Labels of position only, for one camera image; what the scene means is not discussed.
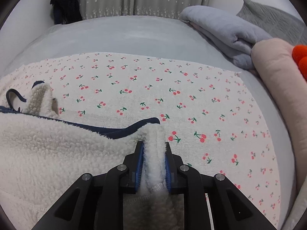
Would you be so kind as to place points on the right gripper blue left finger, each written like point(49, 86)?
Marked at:
point(138, 164)

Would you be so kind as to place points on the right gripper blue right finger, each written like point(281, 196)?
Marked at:
point(168, 167)

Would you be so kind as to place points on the white fleece zip jacket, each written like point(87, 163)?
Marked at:
point(42, 156)

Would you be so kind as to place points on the cherry print bed cloth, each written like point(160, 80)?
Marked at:
point(209, 116)

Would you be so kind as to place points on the grey bed with sheet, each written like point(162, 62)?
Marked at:
point(165, 39)

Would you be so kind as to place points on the folded blue-grey blanket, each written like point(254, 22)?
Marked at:
point(232, 35)

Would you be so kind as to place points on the pink pillow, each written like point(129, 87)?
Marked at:
point(274, 62)

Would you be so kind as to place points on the black hanging garment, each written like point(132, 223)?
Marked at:
point(66, 11)

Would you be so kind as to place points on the orange pumpkin plush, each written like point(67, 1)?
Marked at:
point(299, 55)

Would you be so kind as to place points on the grey quilted pillow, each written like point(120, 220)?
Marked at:
point(276, 22)

